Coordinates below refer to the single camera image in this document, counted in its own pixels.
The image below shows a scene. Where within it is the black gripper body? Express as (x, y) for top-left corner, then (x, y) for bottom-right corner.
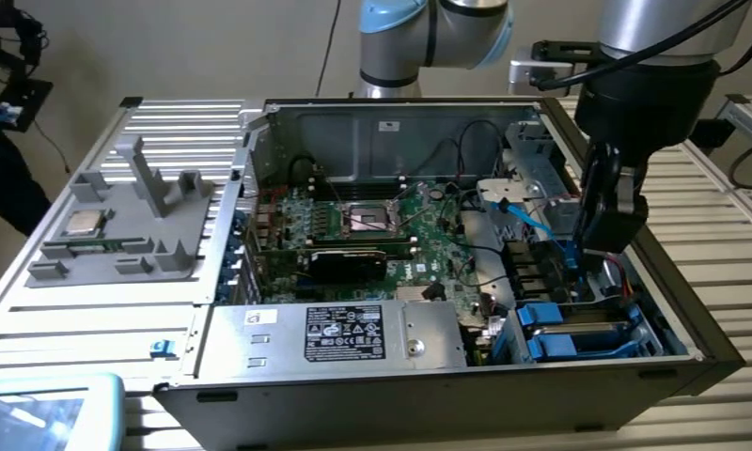
(574, 49), (722, 166)

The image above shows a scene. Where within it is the blue disk bay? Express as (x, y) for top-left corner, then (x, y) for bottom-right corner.
(514, 303), (658, 364)

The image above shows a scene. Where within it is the silver drive cage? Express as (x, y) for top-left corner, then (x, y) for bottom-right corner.
(475, 177), (582, 236)

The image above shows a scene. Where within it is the small black box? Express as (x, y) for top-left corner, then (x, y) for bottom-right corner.
(691, 119), (730, 149)

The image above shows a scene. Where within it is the green motherboard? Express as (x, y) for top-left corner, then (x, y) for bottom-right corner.
(250, 180), (497, 306)

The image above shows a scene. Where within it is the CPU socket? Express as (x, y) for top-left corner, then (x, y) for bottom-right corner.
(338, 199), (409, 239)

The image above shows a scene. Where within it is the silver chipset heatsink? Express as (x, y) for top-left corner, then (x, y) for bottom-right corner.
(394, 285), (435, 307)

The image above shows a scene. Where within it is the black graphics card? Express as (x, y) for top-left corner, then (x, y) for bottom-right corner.
(304, 248), (391, 284)

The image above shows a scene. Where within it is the silver power supply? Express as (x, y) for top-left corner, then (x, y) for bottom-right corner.
(200, 302), (471, 377)

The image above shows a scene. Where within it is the open black PC case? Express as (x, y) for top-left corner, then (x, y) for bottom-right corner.
(152, 96), (746, 451)

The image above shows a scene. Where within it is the grey parts rack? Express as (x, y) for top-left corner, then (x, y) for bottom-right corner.
(24, 135), (220, 288)

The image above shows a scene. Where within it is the green RAM stick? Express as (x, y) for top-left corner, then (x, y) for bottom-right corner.
(66, 239), (147, 254)

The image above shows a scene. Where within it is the silver CPU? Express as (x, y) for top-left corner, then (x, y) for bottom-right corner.
(64, 209), (114, 237)

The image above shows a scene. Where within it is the person in dark clothes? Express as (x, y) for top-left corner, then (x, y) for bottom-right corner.
(0, 87), (52, 236)

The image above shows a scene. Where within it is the teal teach pendant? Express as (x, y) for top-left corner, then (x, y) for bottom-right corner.
(0, 373), (128, 451)

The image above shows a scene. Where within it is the blue disk wire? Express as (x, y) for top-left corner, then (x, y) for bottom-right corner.
(493, 197), (558, 241)

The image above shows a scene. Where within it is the aluminium frame rail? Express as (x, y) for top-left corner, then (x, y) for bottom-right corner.
(714, 93), (752, 142)

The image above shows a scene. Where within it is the black looped cable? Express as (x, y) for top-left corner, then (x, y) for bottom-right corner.
(726, 139), (752, 192)

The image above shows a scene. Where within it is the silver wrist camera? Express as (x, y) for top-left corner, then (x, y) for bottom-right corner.
(507, 40), (598, 95)

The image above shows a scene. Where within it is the black case wire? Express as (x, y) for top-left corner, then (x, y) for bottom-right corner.
(421, 119), (505, 182)

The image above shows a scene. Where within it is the thin black wall cable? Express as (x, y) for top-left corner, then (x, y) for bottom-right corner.
(315, 0), (346, 97)

